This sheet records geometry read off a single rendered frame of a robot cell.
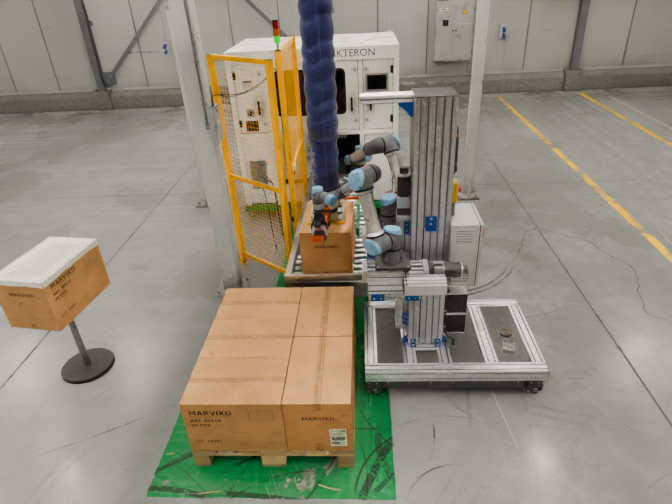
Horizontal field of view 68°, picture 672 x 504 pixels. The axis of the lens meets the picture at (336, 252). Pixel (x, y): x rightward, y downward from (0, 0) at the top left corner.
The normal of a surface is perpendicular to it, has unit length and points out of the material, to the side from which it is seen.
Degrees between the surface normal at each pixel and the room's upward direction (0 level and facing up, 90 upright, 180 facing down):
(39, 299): 90
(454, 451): 0
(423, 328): 90
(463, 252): 90
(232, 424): 90
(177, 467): 0
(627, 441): 0
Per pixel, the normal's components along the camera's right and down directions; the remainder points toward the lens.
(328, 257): -0.07, 0.50
